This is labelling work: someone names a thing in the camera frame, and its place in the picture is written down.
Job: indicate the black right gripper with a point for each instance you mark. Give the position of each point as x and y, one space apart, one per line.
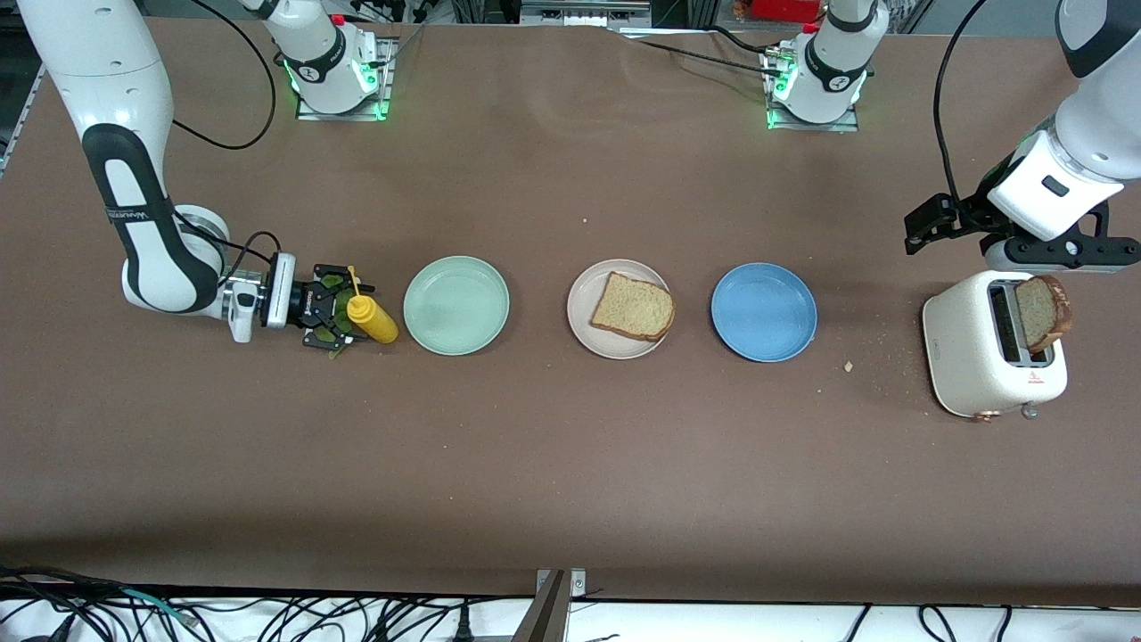
308 304

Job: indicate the black power plug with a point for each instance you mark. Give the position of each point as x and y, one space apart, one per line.
463 629

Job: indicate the grey metal table bracket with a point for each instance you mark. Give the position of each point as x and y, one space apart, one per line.
548 615

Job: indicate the white toaster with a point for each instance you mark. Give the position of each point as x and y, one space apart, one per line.
963 348

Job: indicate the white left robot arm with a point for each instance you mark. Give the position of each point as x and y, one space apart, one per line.
833 62

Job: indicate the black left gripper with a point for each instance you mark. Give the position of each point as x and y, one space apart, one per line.
968 217

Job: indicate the mint green plate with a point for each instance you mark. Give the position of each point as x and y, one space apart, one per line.
456 306

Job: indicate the yellow mustard squeeze bottle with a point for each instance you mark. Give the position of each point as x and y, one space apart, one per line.
374 323

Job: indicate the blue plate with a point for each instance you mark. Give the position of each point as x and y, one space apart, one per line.
764 312

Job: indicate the grey metal box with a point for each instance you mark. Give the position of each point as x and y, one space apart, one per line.
579 13

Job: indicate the green lettuce leaf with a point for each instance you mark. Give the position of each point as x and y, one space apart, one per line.
339 305

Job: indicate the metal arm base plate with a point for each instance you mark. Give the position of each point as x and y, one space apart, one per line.
343 116
816 127

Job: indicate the red box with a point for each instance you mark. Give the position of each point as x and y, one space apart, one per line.
784 9

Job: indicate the beige plate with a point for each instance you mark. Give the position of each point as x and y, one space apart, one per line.
588 334

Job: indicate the light crust bread slice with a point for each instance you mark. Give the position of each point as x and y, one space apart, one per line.
633 308

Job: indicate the aluminium frame rail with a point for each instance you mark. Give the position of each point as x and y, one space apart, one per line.
27 107

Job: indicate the dark crust bread slice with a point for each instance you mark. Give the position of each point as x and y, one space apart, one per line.
1043 312

